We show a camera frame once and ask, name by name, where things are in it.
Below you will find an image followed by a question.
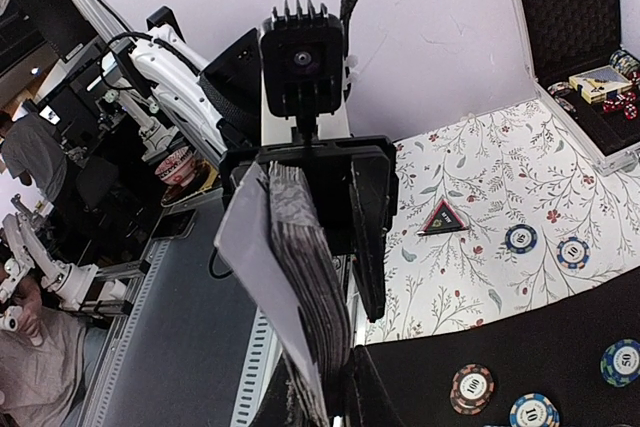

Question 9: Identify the red chip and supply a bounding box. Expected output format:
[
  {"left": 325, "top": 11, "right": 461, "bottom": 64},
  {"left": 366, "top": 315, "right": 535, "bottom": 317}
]
[{"left": 450, "top": 364, "right": 495, "bottom": 416}]

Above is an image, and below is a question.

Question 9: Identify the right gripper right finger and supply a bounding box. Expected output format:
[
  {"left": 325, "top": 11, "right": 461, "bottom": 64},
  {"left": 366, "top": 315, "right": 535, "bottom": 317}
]
[{"left": 341, "top": 345, "right": 404, "bottom": 427}]

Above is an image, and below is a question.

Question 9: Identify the blue card deck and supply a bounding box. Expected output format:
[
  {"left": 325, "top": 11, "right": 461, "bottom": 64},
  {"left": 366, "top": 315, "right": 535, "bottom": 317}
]
[{"left": 214, "top": 162, "right": 352, "bottom": 426}]

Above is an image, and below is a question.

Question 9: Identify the white poker chip stack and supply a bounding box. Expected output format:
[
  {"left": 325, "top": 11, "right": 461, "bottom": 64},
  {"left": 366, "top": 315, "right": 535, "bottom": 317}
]
[{"left": 556, "top": 236, "right": 591, "bottom": 270}]

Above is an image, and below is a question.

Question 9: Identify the silver poker chip case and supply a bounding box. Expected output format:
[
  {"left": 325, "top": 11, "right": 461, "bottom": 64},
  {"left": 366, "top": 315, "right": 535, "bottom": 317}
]
[{"left": 512, "top": 0, "right": 639, "bottom": 175}]

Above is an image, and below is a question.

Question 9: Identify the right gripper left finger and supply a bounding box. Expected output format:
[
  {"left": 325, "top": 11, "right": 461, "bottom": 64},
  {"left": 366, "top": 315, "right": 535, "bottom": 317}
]
[{"left": 250, "top": 367, "right": 310, "bottom": 427}]

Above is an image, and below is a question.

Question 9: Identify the black poker mat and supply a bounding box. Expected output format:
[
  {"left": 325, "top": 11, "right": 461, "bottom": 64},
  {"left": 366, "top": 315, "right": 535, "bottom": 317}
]
[{"left": 367, "top": 269, "right": 639, "bottom": 426}]

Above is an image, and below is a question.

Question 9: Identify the person in background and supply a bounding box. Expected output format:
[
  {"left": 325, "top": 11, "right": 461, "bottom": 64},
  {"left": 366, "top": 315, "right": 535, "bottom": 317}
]
[{"left": 1, "top": 276, "right": 107, "bottom": 426}]

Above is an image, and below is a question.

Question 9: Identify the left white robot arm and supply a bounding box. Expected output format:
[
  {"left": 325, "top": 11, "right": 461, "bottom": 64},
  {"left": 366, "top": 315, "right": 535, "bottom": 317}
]
[{"left": 107, "top": 0, "right": 399, "bottom": 321}]

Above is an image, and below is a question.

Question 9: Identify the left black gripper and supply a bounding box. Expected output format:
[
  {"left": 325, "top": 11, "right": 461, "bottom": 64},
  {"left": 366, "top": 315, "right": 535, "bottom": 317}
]
[{"left": 220, "top": 0, "right": 398, "bottom": 323}]

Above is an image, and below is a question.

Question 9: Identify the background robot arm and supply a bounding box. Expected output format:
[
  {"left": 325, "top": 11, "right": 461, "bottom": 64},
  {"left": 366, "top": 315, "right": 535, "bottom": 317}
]
[{"left": 1, "top": 199, "right": 287, "bottom": 426}]

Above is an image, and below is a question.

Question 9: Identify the black triangular marker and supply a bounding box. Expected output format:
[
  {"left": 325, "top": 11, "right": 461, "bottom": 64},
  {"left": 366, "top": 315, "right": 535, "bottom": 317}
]
[{"left": 418, "top": 198, "right": 467, "bottom": 237}]

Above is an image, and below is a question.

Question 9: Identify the green poker chip stack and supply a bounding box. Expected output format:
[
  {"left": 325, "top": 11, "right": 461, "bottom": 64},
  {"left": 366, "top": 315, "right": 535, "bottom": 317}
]
[{"left": 505, "top": 224, "right": 538, "bottom": 255}]

